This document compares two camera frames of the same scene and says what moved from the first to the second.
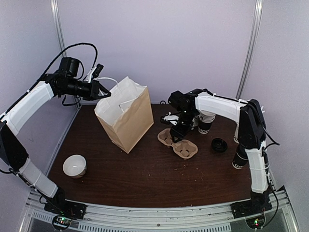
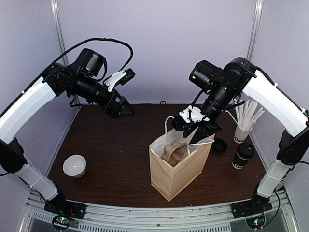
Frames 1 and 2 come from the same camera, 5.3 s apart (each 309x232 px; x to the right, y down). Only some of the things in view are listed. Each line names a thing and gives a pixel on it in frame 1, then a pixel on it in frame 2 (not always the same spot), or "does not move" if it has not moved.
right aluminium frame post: x=252 y=45 does not move
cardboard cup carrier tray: x=185 y=149 → x=175 y=152
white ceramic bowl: x=75 y=166 does not move
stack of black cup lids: x=219 y=145 does not move
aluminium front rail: x=280 y=218 does not move
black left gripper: x=93 y=92 → x=113 y=112
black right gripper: x=182 y=132 → x=204 y=131
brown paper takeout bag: x=126 y=114 → x=175 y=162
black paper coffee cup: x=241 y=158 does not move
